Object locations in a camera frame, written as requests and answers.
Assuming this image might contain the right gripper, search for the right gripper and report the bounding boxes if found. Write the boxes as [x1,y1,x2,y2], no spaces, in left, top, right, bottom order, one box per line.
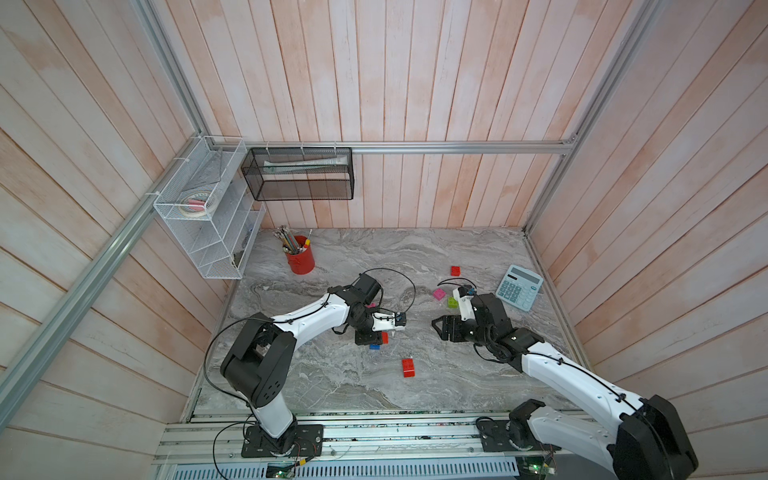
[431,314,494,349]

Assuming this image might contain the red pen cup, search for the red pen cup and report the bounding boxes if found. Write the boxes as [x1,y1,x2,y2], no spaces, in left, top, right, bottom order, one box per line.
[284,235,315,275]

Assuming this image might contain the white wire shelf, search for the white wire shelf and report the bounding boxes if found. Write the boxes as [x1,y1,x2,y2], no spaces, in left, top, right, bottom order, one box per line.
[154,136,265,280]

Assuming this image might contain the grey calculator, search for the grey calculator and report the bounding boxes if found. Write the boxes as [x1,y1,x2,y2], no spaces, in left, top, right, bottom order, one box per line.
[495,265,543,312]

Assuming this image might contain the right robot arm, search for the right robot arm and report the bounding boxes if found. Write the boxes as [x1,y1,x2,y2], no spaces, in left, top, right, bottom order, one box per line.
[431,287,699,479]

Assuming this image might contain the black mesh basket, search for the black mesh basket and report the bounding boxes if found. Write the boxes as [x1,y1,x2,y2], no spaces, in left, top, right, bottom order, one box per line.
[241,147,355,202]

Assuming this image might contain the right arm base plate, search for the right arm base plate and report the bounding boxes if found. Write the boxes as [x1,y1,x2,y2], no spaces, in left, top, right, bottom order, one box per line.
[475,416,561,453]

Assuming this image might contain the pens in cup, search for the pens in cup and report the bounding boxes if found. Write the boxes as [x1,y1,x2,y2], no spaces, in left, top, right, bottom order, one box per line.
[274,226,310,255]

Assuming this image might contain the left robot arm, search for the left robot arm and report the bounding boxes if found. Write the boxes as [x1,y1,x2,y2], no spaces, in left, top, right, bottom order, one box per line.
[219,274,404,457]

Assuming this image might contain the long red lego brick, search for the long red lego brick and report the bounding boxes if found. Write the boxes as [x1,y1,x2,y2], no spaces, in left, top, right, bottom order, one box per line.
[401,358,415,378]

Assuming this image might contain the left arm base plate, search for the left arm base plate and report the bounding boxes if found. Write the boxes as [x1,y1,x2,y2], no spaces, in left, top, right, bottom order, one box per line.
[241,424,324,460]

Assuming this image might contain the tape roll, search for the tape roll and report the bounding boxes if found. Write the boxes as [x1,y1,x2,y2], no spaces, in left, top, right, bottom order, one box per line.
[178,190,219,219]

